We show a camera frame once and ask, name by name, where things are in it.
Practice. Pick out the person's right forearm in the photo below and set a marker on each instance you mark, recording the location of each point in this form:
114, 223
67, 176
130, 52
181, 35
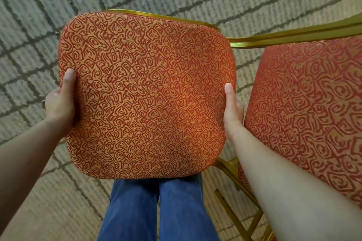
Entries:
291, 190

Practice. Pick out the person's left thumb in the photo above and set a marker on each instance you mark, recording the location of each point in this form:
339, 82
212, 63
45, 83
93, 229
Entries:
69, 85

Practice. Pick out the person's left hand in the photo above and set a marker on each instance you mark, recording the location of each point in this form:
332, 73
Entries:
59, 103

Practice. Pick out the person's right thumb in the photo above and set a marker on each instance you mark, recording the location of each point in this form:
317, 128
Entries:
230, 98

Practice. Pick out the person's blue jeans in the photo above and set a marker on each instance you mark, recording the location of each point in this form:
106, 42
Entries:
157, 209

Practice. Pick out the person's left forearm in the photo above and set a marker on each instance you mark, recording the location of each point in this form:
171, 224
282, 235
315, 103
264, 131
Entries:
27, 164

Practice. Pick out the person's right hand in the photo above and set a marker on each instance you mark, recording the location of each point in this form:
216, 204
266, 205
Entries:
234, 113

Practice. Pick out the red patterned gold-framed chair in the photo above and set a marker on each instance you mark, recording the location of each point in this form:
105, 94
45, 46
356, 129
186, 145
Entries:
308, 113
147, 94

